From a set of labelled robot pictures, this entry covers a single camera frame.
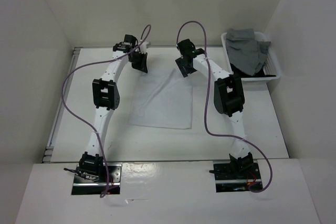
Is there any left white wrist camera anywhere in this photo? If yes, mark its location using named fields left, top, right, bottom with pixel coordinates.
left=138, top=40, right=151, bottom=54

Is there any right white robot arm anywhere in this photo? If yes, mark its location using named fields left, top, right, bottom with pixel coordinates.
left=175, top=39, right=254, bottom=178

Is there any white skirt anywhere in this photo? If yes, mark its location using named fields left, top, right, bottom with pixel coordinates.
left=129, top=68, right=193, bottom=130

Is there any black skirt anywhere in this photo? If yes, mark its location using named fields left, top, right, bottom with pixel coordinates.
left=230, top=64, right=276, bottom=78

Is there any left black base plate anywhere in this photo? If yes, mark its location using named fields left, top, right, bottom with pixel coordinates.
left=64, top=164, right=122, bottom=196

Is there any grey skirt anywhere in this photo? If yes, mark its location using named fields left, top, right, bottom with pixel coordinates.
left=225, top=28, right=271, bottom=77

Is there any white plastic basket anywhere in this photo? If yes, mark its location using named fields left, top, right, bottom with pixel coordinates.
left=220, top=33, right=282, bottom=83

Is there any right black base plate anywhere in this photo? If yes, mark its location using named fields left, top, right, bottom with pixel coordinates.
left=209, top=162, right=263, bottom=193

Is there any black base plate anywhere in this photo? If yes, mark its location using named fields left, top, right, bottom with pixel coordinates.
left=209, top=162, right=263, bottom=193
left=64, top=164, right=122, bottom=196

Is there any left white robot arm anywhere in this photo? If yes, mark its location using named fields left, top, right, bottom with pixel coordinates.
left=78, top=35, right=149, bottom=182

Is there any aluminium table edge rail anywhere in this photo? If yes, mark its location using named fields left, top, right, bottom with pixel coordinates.
left=41, top=47, right=82, bottom=163

